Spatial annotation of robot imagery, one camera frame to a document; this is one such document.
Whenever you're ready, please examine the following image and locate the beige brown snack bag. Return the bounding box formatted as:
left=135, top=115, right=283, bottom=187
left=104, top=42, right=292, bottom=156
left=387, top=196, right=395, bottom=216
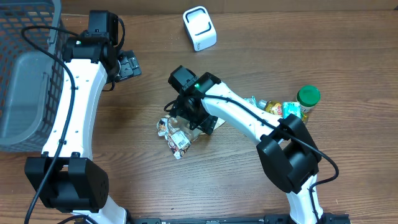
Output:
left=156, top=114, right=226, bottom=161

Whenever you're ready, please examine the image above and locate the teal wet wipes pack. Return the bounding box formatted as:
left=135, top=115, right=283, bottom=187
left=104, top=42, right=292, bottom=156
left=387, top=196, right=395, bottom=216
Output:
left=244, top=96, right=257, bottom=106

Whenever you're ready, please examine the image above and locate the yellow drink bottle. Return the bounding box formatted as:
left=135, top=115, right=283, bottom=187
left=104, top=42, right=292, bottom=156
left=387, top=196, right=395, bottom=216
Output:
left=257, top=100, right=308, bottom=124

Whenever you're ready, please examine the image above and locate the teal tissue pack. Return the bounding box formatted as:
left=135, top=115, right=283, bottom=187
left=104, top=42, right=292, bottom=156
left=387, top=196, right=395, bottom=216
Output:
left=282, top=101, right=302, bottom=119

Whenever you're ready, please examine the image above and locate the green lidded cup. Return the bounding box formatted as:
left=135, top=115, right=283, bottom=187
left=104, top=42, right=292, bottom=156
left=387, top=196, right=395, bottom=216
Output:
left=296, top=85, right=321, bottom=113

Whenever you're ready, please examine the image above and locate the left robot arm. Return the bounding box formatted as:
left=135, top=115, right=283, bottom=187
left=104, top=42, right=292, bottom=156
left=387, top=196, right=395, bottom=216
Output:
left=24, top=10, right=142, bottom=223

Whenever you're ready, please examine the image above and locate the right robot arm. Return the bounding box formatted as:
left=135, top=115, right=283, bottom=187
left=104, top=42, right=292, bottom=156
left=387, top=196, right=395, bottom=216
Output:
left=165, top=66, right=323, bottom=223

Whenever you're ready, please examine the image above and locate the white barcode scanner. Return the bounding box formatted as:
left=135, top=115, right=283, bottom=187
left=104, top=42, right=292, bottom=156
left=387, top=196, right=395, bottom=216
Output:
left=182, top=6, right=217, bottom=52

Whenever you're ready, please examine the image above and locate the dark grey plastic basket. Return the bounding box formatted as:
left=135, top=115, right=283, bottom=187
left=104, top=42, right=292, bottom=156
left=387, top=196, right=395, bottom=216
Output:
left=1, top=0, right=68, bottom=152

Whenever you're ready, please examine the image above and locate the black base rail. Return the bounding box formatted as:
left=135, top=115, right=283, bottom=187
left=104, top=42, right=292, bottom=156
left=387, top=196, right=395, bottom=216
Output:
left=128, top=213, right=351, bottom=224

